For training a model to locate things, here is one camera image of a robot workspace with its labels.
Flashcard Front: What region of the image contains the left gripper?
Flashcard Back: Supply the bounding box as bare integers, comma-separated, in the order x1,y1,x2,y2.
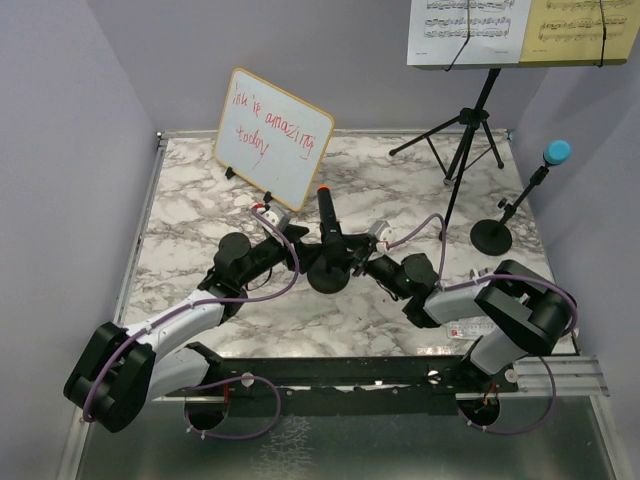
238,224,327,287

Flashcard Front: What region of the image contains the black microphone orange tip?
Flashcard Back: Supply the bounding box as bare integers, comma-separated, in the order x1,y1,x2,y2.
317,185,347,269

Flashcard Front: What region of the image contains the black microphone stand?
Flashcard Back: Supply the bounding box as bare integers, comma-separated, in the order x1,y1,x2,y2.
470,163,550,256
307,268,350,295

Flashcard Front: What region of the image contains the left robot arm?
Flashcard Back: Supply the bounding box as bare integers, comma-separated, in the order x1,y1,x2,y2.
63,225,321,433

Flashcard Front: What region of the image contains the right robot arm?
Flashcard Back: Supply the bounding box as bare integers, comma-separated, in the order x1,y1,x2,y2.
347,235,577,391

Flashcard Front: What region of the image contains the yellow-framed whiteboard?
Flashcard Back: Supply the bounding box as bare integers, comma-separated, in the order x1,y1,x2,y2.
213,68,335,212

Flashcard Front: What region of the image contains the clear ruler set packet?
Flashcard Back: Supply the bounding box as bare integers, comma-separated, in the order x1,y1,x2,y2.
445,319,496,341

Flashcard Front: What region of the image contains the black tripod music stand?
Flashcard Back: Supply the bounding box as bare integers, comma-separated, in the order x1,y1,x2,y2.
389,68,505,240

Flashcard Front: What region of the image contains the blue-headed microphone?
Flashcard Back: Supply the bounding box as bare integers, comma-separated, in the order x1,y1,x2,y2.
543,140,572,167

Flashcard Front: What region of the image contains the white sheet music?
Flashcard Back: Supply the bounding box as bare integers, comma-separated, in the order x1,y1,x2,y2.
406,0,531,71

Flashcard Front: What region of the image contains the yellow sheet music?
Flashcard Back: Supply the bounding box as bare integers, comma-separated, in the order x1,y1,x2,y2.
520,0,639,66

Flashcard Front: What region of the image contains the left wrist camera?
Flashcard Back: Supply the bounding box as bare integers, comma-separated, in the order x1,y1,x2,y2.
253,203,291,232

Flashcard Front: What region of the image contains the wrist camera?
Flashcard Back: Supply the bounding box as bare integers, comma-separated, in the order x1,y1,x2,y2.
253,203,291,232
367,220,396,253

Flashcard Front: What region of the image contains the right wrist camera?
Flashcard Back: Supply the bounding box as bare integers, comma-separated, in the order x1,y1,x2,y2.
367,220,396,253

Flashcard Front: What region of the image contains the black mounting rail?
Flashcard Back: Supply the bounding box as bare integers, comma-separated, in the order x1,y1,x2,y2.
181,342,518,417

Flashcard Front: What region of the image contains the aluminium frame rail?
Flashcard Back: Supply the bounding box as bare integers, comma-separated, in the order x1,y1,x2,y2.
77,354,612,404

